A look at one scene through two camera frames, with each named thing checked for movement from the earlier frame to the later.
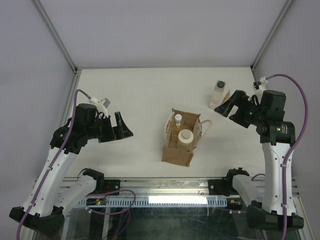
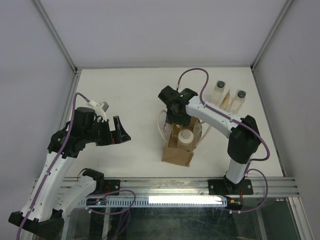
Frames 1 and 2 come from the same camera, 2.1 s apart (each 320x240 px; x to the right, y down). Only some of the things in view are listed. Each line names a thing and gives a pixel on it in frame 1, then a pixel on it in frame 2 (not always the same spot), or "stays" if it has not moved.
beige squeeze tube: (227, 96) stays
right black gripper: (238, 98) to (184, 120)
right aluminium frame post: (287, 6) stays
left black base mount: (112, 185) stays
